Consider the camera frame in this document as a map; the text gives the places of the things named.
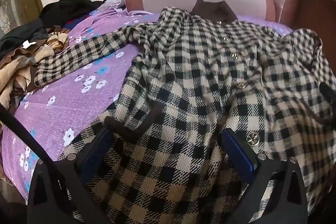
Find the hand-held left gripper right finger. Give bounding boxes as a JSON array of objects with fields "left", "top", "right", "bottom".
[{"left": 221, "top": 127, "right": 308, "bottom": 224}]

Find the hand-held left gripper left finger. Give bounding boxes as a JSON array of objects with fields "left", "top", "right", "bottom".
[{"left": 27, "top": 127, "right": 114, "bottom": 224}]

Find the black beige checked coat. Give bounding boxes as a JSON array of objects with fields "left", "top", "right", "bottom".
[{"left": 34, "top": 0, "right": 336, "bottom": 224}]

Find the purple floral bedsheet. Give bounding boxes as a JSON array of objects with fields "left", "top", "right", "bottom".
[{"left": 1, "top": 4, "right": 297, "bottom": 201}]

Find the brown beige patterned cloth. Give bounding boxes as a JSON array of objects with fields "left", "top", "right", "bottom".
[{"left": 0, "top": 25, "right": 70, "bottom": 111}]

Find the blue red garment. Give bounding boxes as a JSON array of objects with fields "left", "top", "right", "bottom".
[{"left": 62, "top": 17, "right": 87, "bottom": 30}]

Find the dark grey garment with tag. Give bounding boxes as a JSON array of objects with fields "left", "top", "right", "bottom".
[{"left": 0, "top": 18, "right": 49, "bottom": 60}]

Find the black garment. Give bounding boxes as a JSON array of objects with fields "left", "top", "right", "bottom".
[{"left": 39, "top": 0, "right": 108, "bottom": 28}]

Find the clear plastic wrap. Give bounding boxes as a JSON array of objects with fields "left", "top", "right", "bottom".
[{"left": 109, "top": 0, "right": 153, "bottom": 17}]

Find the wooden cabinet with glass door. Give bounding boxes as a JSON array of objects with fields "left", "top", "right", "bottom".
[{"left": 0, "top": 0, "right": 42, "bottom": 41}]

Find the black cable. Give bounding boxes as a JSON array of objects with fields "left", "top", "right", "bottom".
[{"left": 0, "top": 103, "right": 111, "bottom": 224}]

